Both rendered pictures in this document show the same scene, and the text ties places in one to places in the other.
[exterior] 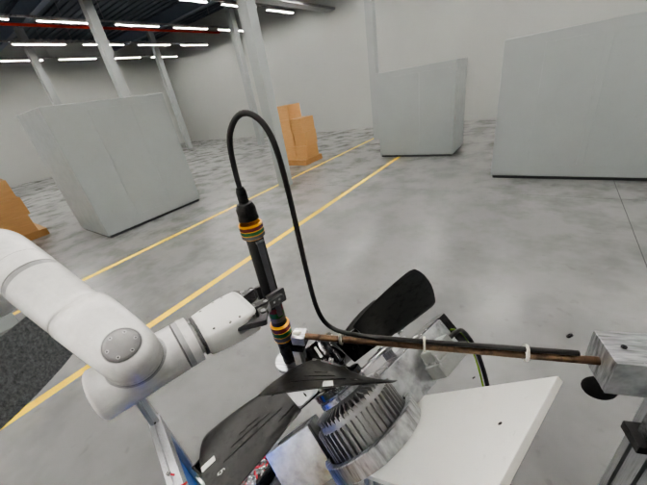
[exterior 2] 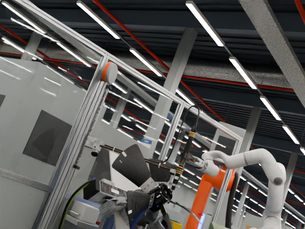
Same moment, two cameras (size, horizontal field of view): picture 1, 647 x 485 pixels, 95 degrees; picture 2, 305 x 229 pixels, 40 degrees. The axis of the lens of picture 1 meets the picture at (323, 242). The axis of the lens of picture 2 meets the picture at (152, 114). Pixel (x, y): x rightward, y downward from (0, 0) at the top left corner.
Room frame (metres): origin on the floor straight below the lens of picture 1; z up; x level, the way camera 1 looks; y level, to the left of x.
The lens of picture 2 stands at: (3.20, -0.22, 1.09)
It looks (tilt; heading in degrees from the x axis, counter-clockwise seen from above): 12 degrees up; 179
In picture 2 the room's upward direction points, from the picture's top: 21 degrees clockwise
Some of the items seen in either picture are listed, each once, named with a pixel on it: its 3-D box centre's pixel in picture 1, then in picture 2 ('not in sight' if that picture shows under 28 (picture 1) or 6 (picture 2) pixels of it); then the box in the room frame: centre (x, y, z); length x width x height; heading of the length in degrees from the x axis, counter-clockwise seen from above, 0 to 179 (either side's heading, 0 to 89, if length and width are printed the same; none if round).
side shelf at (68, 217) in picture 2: not in sight; (90, 225); (0.13, -0.29, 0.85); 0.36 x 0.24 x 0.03; 126
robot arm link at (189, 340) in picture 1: (189, 340); (201, 164); (0.41, 0.26, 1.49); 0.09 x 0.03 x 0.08; 36
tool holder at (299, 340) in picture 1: (291, 347); (174, 178); (0.50, 0.12, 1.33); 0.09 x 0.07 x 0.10; 71
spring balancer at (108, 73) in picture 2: not in sight; (109, 73); (0.27, -0.55, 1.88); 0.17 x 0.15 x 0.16; 126
